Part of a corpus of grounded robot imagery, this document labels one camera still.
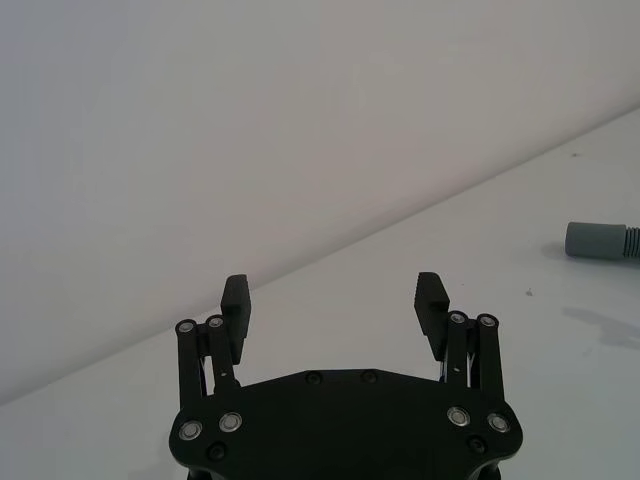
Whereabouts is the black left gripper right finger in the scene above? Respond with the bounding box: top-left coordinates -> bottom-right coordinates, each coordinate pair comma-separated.
413,271 -> 506,402

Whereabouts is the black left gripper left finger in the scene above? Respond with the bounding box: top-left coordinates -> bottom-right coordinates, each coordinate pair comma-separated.
174,273 -> 254,407

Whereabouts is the grey striped post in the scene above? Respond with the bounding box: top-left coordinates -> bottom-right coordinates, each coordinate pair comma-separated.
565,220 -> 640,262

